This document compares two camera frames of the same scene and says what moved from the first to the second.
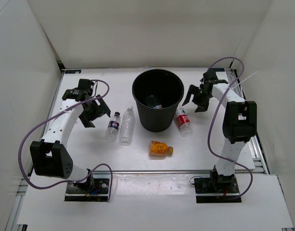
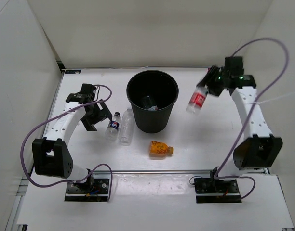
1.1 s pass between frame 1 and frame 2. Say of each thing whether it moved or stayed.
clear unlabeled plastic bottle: stayed
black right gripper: moved
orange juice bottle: stayed
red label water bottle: moved
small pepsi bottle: stayed
